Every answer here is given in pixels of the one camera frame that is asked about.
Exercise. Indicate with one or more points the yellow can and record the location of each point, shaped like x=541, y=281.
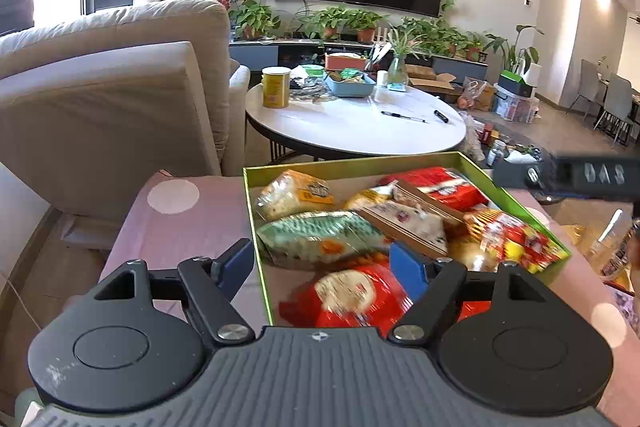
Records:
x=276, y=89

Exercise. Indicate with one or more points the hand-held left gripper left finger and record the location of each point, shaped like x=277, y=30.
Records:
x=235, y=267

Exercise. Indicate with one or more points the beige sofa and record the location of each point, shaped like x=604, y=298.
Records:
x=100, y=107

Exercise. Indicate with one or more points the green cardboard box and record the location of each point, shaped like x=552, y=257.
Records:
x=287, y=292

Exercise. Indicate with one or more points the green and black box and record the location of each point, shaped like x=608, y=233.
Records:
x=515, y=82

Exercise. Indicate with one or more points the pale snack packet dark label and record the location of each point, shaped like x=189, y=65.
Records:
x=290, y=197

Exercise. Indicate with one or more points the white round table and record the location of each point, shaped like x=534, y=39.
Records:
x=350, y=127

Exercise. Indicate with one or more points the dark television cabinet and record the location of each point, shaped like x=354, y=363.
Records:
x=255, y=53

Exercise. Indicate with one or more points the glass vase with plant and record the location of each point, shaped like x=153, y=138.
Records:
x=397, y=69

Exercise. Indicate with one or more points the black pen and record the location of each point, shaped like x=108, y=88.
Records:
x=405, y=117

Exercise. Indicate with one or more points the tall leafy plant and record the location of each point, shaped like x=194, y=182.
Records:
x=515, y=52

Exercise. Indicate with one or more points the red snack bag white label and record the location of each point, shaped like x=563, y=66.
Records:
x=450, y=192

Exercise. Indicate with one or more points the grey dining chair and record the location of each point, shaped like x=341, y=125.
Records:
x=590, y=82
x=620, y=99

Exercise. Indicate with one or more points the red snack bag white oval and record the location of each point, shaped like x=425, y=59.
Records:
x=345, y=302

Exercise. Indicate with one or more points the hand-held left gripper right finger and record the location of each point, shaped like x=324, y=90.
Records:
x=407, y=269

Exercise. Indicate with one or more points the open cardboard box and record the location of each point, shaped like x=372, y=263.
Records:
x=430, y=79

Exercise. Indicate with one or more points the blue plastic basket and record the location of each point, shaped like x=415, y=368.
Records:
x=350, y=89

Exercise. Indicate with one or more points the red striped noodle snack bag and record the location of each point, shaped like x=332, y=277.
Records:
x=515, y=239

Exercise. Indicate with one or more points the small white cup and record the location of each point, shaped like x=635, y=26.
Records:
x=382, y=79

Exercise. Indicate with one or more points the brown and white snack packet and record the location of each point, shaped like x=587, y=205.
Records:
x=425, y=202
x=405, y=222

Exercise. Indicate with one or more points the row of green potted plants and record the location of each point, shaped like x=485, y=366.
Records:
x=255, y=17

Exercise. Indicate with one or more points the plastic bag with fruit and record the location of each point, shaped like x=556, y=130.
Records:
x=477, y=94

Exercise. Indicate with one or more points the yellow snack packet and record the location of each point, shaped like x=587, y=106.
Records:
x=367, y=198

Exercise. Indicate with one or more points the orange box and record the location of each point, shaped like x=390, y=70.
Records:
x=345, y=61

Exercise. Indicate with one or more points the black marker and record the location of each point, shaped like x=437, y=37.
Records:
x=442, y=116

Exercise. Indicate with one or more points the dark round table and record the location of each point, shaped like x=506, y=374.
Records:
x=510, y=134

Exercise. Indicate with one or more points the pile of dark wrappers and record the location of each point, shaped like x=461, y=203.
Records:
x=305, y=87

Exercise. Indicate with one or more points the light green snack packet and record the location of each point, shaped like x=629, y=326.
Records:
x=320, y=237

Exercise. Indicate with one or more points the clear storage box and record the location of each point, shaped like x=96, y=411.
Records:
x=517, y=107

